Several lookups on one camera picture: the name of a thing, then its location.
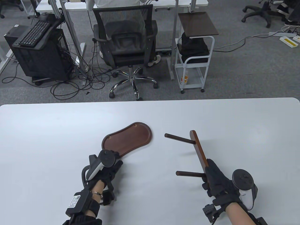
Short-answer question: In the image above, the wooden key rack rod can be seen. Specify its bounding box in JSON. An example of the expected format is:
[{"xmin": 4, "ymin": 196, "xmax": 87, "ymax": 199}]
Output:
[
  {"xmin": 176, "ymin": 171, "xmax": 206, "ymax": 178},
  {"xmin": 165, "ymin": 133, "xmax": 196, "ymax": 144}
]

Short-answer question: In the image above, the white power cable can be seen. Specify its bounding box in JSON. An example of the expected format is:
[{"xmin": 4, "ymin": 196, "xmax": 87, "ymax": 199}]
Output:
[{"xmin": 213, "ymin": 35, "xmax": 270, "ymax": 52}]

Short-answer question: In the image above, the wooden key rack top bar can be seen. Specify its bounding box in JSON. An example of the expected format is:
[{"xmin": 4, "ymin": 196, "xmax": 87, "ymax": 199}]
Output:
[{"xmin": 189, "ymin": 130, "xmax": 209, "ymax": 168}]

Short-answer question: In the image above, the person's right forearm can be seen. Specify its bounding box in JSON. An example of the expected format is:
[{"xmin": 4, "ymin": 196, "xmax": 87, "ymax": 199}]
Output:
[{"xmin": 225, "ymin": 203, "xmax": 252, "ymax": 225}]

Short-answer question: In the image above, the white rolling cart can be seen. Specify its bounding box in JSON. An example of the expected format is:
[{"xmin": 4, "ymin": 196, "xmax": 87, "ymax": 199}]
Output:
[{"xmin": 175, "ymin": 12, "xmax": 215, "ymax": 94}]

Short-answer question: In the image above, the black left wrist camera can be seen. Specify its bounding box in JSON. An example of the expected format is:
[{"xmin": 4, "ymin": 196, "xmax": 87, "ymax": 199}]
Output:
[{"xmin": 101, "ymin": 189, "xmax": 116, "ymax": 206}]

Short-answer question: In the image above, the grey white right controller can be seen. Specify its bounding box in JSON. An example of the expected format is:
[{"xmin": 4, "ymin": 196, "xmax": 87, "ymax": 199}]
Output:
[{"xmin": 232, "ymin": 169, "xmax": 258, "ymax": 210}]

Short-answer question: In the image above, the black keyboard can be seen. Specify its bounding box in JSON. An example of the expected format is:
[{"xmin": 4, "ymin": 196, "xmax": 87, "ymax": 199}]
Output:
[{"xmin": 19, "ymin": 20, "xmax": 52, "ymax": 47}]

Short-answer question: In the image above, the person's right hand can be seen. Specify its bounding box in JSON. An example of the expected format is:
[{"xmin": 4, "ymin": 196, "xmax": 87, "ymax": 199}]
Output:
[{"xmin": 202, "ymin": 159, "xmax": 242, "ymax": 205}]

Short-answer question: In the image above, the tangle of black cables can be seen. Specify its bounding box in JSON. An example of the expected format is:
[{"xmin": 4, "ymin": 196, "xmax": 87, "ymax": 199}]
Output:
[{"xmin": 2, "ymin": 47, "xmax": 113, "ymax": 99}]

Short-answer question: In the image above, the black labelled tracker box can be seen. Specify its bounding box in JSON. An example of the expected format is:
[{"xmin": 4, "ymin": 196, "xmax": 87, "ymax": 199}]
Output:
[{"xmin": 66, "ymin": 191, "xmax": 93, "ymax": 217}]

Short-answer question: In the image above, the white desk with metal legs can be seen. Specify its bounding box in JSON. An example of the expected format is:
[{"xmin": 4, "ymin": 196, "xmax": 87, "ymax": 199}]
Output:
[{"xmin": 35, "ymin": 0, "xmax": 209, "ymax": 86}]

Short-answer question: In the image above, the wooden key rack base tray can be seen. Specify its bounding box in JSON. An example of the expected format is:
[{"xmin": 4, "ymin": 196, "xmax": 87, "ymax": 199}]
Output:
[{"xmin": 101, "ymin": 122, "xmax": 152, "ymax": 158}]

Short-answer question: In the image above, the black computer tower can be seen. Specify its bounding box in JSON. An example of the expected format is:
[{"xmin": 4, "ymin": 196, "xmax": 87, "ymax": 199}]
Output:
[{"xmin": 4, "ymin": 25, "xmax": 74, "ymax": 82}]

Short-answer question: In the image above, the person's left hand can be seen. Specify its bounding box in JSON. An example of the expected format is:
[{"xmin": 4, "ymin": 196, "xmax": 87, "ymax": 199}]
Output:
[{"xmin": 88, "ymin": 151, "xmax": 123, "ymax": 191}]

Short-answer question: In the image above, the dark brown wooden board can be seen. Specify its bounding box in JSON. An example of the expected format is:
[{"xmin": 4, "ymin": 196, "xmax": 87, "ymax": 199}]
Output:
[{"xmin": 178, "ymin": 11, "xmax": 219, "ymax": 37}]

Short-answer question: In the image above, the black bag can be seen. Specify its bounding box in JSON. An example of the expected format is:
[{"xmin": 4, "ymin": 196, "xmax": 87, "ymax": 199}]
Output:
[{"xmin": 177, "ymin": 32, "xmax": 210, "ymax": 64}]

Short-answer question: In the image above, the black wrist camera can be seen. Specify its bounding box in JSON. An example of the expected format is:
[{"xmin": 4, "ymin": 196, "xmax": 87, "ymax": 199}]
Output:
[
  {"xmin": 101, "ymin": 189, "xmax": 116, "ymax": 206},
  {"xmin": 203, "ymin": 204, "xmax": 218, "ymax": 223}
]

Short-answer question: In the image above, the person's left forearm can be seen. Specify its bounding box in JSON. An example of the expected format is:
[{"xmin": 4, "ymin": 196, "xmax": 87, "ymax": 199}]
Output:
[{"xmin": 88, "ymin": 180, "xmax": 106, "ymax": 217}]

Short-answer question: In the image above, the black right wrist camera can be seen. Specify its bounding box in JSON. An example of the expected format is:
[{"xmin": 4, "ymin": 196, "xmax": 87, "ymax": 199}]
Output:
[{"xmin": 203, "ymin": 204, "xmax": 218, "ymax": 223}]

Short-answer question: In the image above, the black mesh office chair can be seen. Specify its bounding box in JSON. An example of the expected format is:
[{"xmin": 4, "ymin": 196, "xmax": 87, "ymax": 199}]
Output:
[{"xmin": 92, "ymin": 4, "xmax": 158, "ymax": 101}]

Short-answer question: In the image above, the black office chair base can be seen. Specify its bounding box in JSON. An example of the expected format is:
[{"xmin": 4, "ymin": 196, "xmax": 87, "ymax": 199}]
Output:
[{"xmin": 242, "ymin": 0, "xmax": 285, "ymax": 28}]

